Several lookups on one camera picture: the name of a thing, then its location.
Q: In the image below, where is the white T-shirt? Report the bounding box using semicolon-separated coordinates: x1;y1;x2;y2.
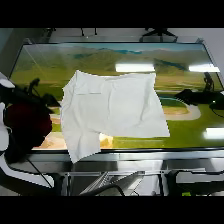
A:
59;69;171;164

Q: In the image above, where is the dark red garment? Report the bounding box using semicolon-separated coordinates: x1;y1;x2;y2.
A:
4;102;54;148

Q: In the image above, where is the silver frame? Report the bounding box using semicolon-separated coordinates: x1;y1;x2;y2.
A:
19;149;224;197

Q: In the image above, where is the black cable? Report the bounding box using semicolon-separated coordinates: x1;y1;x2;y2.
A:
208;101;224;119
25;157;55;190

